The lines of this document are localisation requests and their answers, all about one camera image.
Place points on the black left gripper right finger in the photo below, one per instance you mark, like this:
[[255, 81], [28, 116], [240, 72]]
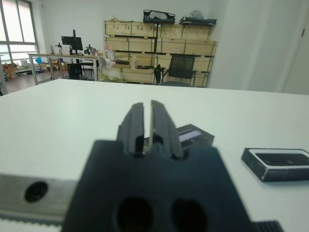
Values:
[[161, 123]]

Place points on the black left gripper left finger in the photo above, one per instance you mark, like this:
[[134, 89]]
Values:
[[135, 123]]

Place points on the black box lid with print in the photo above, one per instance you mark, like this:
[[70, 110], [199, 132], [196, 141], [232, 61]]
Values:
[[202, 139]]

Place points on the black box with white inlay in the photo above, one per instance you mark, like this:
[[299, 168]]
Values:
[[275, 174]]

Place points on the black upright stand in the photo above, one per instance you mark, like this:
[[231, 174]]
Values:
[[158, 72]]

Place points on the black office chair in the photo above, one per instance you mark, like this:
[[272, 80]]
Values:
[[182, 65]]

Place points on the white plastic bag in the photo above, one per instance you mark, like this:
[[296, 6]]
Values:
[[106, 63]]

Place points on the black folding chair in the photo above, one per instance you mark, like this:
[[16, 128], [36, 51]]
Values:
[[87, 64]]

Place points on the thin black pole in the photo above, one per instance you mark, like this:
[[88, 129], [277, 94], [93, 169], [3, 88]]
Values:
[[157, 43]]

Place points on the black computer tower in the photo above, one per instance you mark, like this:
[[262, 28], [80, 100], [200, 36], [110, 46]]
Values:
[[73, 71]]

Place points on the small black desk device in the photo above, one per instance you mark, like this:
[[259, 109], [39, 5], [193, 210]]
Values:
[[59, 48], [89, 49]]

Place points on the black computer monitor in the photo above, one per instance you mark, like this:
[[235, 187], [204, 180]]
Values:
[[72, 41]]

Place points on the black open storage bin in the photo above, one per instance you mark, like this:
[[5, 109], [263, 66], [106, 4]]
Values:
[[169, 19]]

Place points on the black flat tray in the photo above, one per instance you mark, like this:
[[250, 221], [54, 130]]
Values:
[[200, 21]]

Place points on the grey crumpled bag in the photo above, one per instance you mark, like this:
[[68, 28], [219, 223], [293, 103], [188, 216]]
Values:
[[196, 14]]

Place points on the white door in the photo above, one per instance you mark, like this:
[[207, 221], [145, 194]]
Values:
[[299, 60]]

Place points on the grey metal frame desk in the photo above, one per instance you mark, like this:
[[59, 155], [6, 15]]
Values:
[[72, 55]]

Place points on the large window with frame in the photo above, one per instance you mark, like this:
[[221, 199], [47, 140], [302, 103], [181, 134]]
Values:
[[24, 21]]

